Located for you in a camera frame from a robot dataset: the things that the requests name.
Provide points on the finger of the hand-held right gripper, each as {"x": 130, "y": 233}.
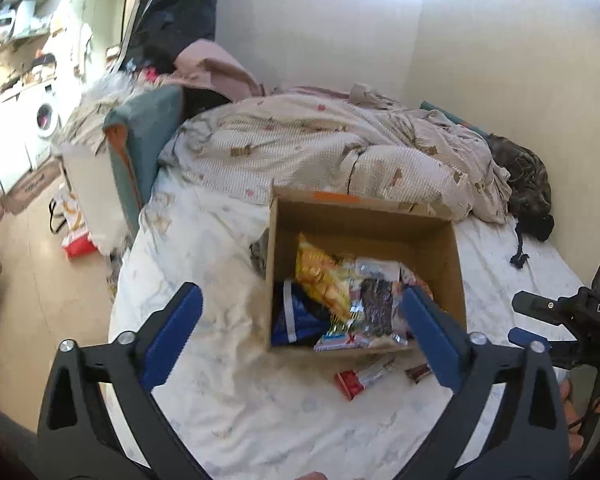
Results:
{"x": 545, "y": 305}
{"x": 527, "y": 337}

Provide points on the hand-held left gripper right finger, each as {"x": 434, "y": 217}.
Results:
{"x": 430, "y": 340}

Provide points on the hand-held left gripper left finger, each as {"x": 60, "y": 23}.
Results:
{"x": 175, "y": 330}

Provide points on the dark clear snack packet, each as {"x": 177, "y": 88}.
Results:
{"x": 377, "y": 305}

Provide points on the blue and white stick packet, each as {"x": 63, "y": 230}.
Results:
{"x": 305, "y": 322}

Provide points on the yellow snack bag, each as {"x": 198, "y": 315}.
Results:
{"x": 320, "y": 275}

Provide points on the brown cardboard box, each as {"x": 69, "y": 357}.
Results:
{"x": 370, "y": 225}

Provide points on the person's right hand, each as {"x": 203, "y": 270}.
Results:
{"x": 572, "y": 410}

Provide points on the brown snack bar packet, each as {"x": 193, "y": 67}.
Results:
{"x": 420, "y": 374}

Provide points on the red and white packet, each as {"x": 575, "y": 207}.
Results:
{"x": 352, "y": 385}

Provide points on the white floral bed sheet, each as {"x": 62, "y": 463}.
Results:
{"x": 230, "y": 410}

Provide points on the small dark cloth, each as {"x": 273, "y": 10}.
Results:
{"x": 260, "y": 255}

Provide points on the camouflage cloth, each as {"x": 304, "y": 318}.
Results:
{"x": 527, "y": 175}

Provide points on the white storage box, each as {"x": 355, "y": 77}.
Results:
{"x": 90, "y": 185}

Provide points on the teal cushion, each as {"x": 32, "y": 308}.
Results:
{"x": 150, "y": 130}

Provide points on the patterned floor rug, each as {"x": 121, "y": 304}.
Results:
{"x": 30, "y": 187}

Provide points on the beige checked duvet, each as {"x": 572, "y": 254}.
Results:
{"x": 305, "y": 145}

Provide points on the crumpled white plastic bag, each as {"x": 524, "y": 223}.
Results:
{"x": 105, "y": 105}

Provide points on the white washing machine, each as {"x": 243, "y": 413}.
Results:
{"x": 47, "y": 117}

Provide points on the pink cloth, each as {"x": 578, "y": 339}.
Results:
{"x": 215, "y": 67}

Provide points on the black hanging garment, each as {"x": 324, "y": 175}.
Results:
{"x": 180, "y": 10}

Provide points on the white microwave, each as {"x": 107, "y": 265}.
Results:
{"x": 10, "y": 20}

